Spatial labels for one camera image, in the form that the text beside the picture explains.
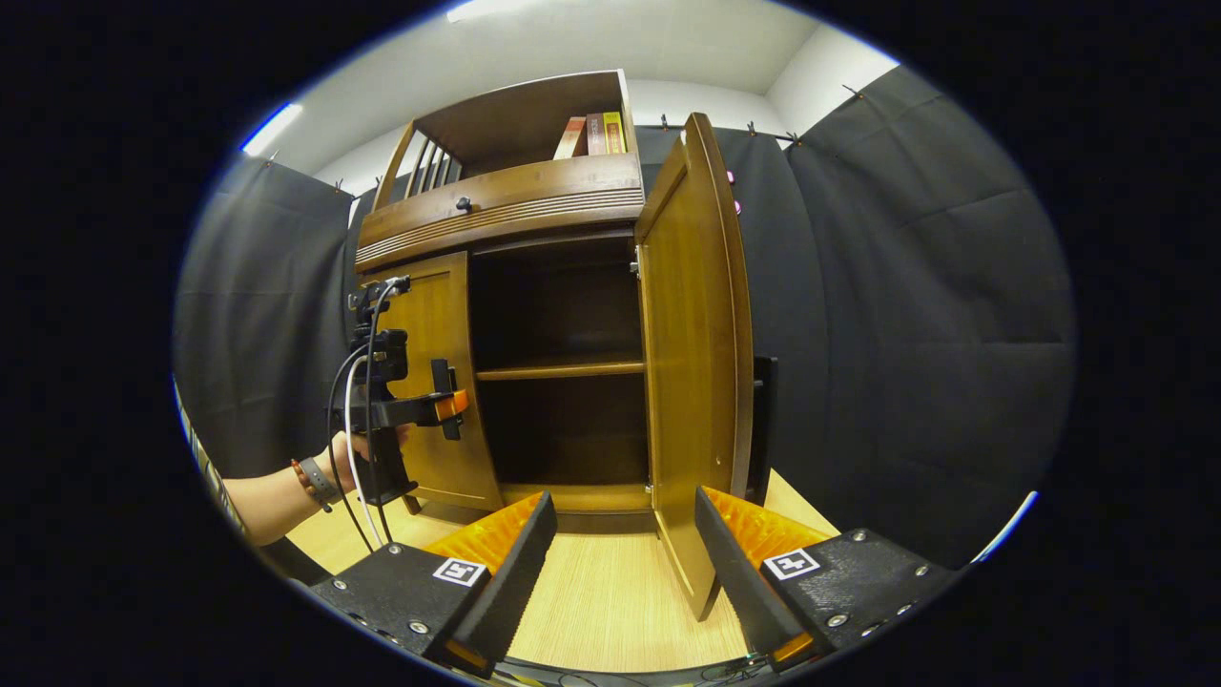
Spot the red beaded bracelet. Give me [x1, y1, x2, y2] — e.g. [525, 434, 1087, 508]
[291, 460, 333, 514]

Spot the wooden inner cabinet shelf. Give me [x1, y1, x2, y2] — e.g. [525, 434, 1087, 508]
[475, 355, 648, 383]

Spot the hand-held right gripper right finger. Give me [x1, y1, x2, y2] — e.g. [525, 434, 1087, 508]
[694, 485, 964, 674]

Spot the white cable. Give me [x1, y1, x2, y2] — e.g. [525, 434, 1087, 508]
[343, 277, 402, 550]

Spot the black cable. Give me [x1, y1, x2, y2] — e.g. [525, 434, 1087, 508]
[327, 281, 397, 554]

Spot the wooden grooved cabinet drawer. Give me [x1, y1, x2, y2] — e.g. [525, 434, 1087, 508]
[355, 153, 646, 276]

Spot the wooden cabinet door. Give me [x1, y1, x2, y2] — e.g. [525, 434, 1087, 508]
[634, 113, 756, 623]
[361, 251, 505, 513]

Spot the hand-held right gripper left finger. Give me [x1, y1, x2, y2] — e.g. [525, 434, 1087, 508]
[310, 491, 559, 680]

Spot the black wristband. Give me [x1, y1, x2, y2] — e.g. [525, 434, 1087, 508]
[299, 456, 342, 507]

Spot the wooden double-door shoe cabinet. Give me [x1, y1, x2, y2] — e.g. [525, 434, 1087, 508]
[353, 69, 755, 535]

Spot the black backdrop cloth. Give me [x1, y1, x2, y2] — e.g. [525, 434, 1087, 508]
[172, 65, 1079, 573]

